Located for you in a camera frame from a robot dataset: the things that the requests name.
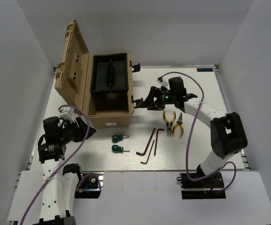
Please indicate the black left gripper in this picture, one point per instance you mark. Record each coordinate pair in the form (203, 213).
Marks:
(81, 130)

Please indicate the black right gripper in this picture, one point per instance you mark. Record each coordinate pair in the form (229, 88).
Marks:
(157, 105)

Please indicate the green stubby screwdriver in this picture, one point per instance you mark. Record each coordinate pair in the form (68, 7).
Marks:
(118, 149)
(118, 138)

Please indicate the yellow black pliers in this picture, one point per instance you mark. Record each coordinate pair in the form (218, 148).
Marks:
(169, 124)
(179, 124)

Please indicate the tan plastic toolbox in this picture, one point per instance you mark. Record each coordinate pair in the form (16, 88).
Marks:
(73, 84)

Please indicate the brown hex key with bend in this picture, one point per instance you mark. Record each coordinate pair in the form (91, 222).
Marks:
(156, 140)

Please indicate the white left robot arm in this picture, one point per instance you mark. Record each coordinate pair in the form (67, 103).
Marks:
(60, 178)

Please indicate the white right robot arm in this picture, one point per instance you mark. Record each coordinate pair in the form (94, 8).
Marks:
(226, 129)

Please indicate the black toolbox inner tray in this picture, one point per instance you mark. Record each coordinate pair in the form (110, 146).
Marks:
(110, 74)

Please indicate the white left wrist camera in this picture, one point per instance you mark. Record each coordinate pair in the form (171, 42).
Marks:
(67, 113)

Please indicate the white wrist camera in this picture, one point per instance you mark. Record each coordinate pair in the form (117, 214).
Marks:
(162, 82)
(67, 113)

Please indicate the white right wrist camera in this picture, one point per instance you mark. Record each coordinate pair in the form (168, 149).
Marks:
(162, 82)

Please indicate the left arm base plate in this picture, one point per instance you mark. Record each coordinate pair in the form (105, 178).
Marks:
(91, 186)

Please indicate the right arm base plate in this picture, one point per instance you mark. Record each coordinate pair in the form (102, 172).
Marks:
(201, 190)

